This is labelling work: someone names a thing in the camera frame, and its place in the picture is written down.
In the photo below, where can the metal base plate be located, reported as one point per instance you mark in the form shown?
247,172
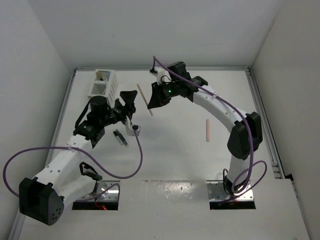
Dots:
217,193
107,191

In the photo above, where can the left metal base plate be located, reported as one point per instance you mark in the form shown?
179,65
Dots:
107,191

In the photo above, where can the black clear mascara tube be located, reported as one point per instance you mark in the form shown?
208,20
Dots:
120,138

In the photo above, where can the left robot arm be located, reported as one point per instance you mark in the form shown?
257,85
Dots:
66,178

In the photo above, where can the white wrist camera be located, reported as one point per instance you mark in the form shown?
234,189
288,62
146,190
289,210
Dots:
160,74
131,129

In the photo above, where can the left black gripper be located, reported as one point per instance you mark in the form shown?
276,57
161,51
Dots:
128,97

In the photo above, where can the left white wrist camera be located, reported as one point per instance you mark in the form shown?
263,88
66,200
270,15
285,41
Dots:
131,129

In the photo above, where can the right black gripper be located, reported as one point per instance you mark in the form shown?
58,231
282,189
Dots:
158,99

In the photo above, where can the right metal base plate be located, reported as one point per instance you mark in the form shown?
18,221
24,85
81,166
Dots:
217,193

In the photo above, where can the pink makeup stick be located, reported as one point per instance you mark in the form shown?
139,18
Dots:
207,128

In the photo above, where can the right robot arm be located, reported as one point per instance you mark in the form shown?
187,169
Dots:
245,128

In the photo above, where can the white slotted organizer box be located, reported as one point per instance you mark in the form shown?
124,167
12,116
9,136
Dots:
107,88

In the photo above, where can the dark green gold pencil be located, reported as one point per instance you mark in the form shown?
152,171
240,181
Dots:
99,76

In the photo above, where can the wooden tan stick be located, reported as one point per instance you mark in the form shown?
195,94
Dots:
144,99

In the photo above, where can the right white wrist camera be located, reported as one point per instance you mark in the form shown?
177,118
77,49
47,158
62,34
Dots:
160,74

